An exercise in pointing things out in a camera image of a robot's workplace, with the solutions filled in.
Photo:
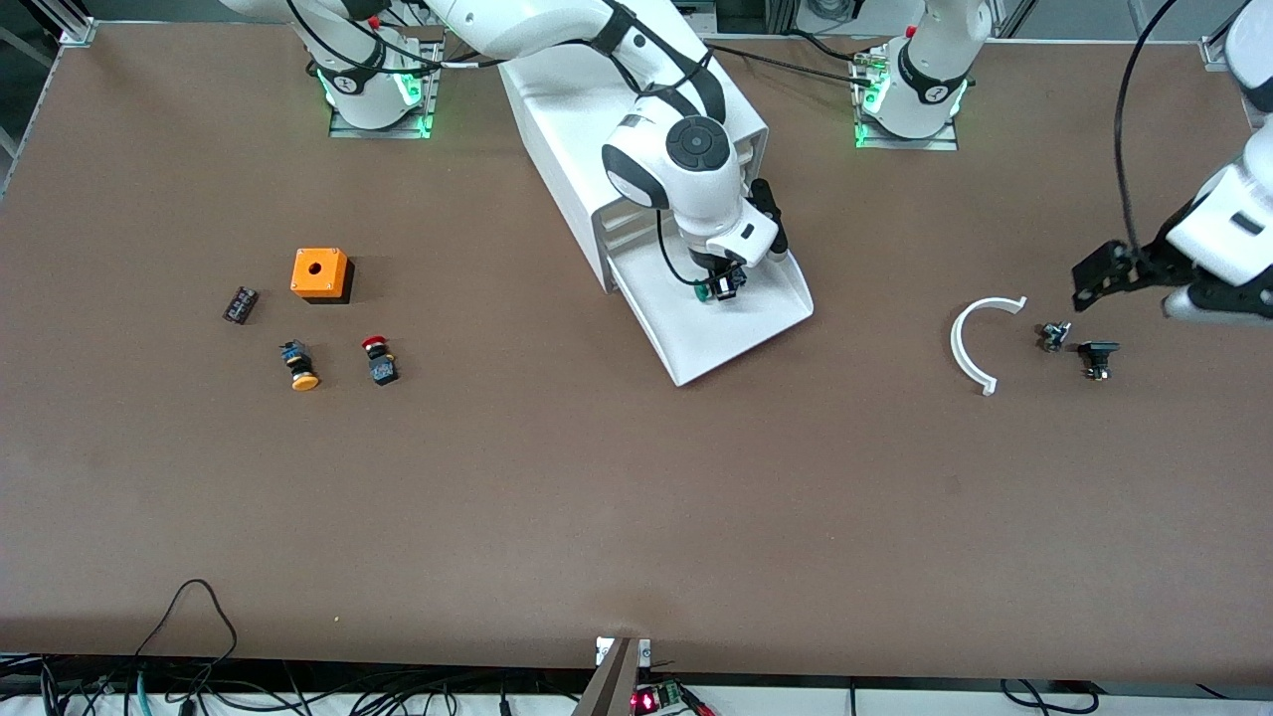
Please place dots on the white drawer cabinet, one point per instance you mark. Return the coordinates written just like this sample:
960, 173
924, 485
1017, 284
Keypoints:
567, 129

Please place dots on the aluminium frame profile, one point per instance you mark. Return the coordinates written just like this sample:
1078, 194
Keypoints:
1215, 45

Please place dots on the green push button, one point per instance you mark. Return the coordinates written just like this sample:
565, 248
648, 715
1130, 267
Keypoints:
701, 291

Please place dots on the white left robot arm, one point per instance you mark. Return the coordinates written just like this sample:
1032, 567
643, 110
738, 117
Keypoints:
930, 70

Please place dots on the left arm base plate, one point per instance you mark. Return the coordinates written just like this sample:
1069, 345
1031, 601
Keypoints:
950, 139

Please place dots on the white lowest drawer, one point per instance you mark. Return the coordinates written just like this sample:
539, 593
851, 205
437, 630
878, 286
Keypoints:
726, 333

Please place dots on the circuit board with red light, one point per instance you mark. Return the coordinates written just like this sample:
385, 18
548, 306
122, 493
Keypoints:
656, 699

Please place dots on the white curved plastic arc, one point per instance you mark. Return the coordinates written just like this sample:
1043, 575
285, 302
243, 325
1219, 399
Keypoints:
959, 350

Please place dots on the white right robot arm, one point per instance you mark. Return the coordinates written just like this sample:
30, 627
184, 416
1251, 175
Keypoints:
696, 189

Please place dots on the white middle drawer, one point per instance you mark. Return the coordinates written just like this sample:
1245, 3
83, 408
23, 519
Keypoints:
622, 239

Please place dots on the small black contact block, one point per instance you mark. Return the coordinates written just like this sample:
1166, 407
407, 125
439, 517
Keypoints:
242, 305

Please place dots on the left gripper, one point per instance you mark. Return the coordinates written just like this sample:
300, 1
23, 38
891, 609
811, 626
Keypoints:
1160, 261

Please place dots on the orange box with hole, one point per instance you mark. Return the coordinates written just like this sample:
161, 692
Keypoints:
318, 270

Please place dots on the yellow push button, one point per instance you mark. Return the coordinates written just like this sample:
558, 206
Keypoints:
300, 368

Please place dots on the red push button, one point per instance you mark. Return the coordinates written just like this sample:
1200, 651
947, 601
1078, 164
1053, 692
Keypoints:
381, 363

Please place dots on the black push button part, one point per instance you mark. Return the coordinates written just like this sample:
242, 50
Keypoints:
1098, 352

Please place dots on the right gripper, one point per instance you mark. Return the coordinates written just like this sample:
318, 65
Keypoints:
723, 282

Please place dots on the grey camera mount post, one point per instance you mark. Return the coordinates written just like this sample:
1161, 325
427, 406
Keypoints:
612, 681

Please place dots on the small grey switch part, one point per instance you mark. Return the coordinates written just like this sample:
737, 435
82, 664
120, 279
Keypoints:
1054, 336

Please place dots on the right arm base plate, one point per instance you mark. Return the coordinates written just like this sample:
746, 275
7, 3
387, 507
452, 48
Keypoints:
430, 94

